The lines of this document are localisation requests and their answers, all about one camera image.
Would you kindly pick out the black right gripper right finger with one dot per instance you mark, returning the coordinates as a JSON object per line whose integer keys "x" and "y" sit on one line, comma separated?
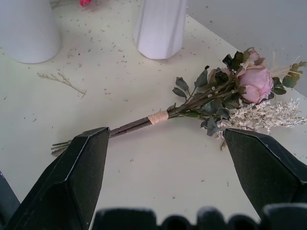
{"x": 261, "y": 172}

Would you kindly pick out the dried loose twig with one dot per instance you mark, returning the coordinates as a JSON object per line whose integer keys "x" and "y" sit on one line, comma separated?
{"x": 64, "y": 82}

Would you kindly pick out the white round ceramic vase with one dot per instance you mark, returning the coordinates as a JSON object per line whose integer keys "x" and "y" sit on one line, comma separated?
{"x": 28, "y": 31}

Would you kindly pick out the white faceted ceramic vase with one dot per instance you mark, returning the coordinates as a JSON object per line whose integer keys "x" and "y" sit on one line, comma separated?
{"x": 160, "y": 28}

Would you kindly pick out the pink rose bouquet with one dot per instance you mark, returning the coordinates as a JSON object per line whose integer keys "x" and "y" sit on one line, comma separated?
{"x": 230, "y": 93}

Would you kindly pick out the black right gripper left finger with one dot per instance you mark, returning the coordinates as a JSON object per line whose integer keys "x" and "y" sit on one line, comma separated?
{"x": 69, "y": 182}

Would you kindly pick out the bright pink flower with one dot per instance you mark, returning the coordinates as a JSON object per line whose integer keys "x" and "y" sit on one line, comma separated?
{"x": 85, "y": 2}

